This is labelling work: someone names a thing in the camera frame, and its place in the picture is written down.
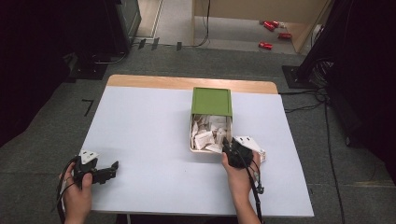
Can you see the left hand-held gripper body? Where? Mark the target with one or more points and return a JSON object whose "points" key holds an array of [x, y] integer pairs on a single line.
{"points": [[87, 166]]}

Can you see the white table cover sheet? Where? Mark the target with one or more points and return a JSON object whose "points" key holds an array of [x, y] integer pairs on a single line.
{"points": [[149, 124]]}

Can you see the wooden table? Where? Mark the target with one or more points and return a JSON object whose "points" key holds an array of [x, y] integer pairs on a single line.
{"points": [[155, 81]]}

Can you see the person's right hand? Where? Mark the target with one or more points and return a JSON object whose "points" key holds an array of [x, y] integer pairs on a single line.
{"points": [[241, 179]]}

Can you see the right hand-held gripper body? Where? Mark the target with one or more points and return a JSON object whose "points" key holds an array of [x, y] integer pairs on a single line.
{"points": [[243, 154]]}

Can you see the person's left hand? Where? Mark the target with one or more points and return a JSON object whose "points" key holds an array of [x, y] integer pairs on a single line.
{"points": [[76, 199]]}

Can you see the red can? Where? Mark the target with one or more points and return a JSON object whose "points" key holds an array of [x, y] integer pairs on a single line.
{"points": [[284, 35], [265, 45], [275, 23], [269, 25]]}

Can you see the black stand base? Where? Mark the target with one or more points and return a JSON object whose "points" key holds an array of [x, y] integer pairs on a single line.
{"points": [[295, 77]]}

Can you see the black cabinet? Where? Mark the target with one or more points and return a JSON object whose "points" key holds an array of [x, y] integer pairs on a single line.
{"points": [[124, 21]]}

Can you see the pile of white paper packets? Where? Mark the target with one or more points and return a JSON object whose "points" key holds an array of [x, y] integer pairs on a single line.
{"points": [[207, 133]]}

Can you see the green sliding box lid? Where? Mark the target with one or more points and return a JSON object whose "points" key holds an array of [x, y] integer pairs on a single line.
{"points": [[211, 101]]}

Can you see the dark curtain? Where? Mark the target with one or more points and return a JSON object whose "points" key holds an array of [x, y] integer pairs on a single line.
{"points": [[37, 62], [367, 77]]}

